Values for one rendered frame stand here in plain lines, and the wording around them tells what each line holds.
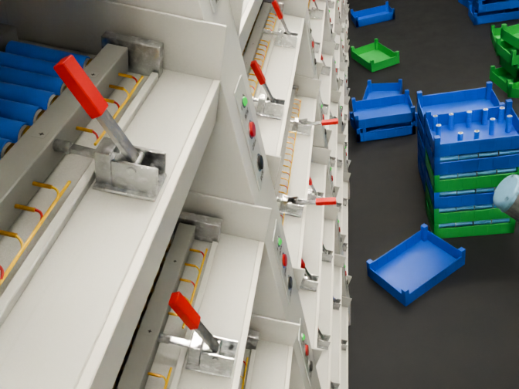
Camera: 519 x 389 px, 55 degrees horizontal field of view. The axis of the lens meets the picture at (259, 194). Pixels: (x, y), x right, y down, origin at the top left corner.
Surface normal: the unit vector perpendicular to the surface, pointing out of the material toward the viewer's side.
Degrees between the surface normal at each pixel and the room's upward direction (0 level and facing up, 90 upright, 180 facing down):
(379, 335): 0
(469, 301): 0
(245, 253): 21
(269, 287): 90
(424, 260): 0
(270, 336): 90
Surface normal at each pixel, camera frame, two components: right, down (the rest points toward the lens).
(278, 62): 0.15, -0.75
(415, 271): -0.20, -0.77
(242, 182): -0.14, 0.63
